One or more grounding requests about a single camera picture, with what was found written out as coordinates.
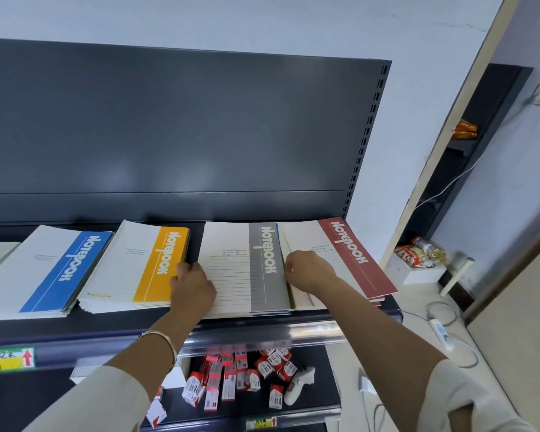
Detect clear plastic bottle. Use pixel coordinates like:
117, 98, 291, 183
411, 236, 447, 266

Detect stack of red striped notebooks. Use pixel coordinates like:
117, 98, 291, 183
277, 217, 399, 311

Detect white cardboard box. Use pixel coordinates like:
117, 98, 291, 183
384, 252, 447, 287

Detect stack of grey striped notebooks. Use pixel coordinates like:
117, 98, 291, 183
198, 221, 296, 319

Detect stack of blue striped notebooks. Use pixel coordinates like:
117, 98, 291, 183
0, 225, 114, 321

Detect person's right forearm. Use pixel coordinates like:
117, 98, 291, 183
317, 281, 538, 432

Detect green yellow shelf label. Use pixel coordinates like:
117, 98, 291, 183
0, 347, 36, 374

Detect orange snack packet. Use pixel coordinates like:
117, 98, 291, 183
452, 121, 479, 140

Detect white rolled tube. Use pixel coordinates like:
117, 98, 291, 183
439, 255, 476, 298

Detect white handheld controller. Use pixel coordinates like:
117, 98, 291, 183
283, 366, 317, 407

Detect person's right hand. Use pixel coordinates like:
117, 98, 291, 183
283, 250, 338, 295

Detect small green shelf label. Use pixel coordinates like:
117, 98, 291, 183
245, 416, 279, 431

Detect person's left hand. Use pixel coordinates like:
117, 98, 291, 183
169, 262, 218, 320

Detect person's left forearm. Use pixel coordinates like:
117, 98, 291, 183
23, 309, 208, 432

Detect dark grey metal shelf unit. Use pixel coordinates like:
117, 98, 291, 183
0, 38, 404, 432

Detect gold bangle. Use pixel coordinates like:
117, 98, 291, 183
137, 330, 179, 370

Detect black background shelf rack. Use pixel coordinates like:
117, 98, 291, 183
404, 64, 535, 312

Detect white floor cable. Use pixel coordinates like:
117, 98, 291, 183
401, 301, 480, 370

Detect white hanging cable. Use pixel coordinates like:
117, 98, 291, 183
414, 153, 485, 212

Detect red white snack packets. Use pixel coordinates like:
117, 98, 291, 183
393, 245, 429, 269

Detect stack of yellow striped notebooks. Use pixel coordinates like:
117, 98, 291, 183
77, 220, 191, 314

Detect pile of red white boxes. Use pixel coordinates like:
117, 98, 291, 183
145, 348, 299, 429

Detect white power strip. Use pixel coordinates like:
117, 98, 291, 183
428, 318, 455, 352

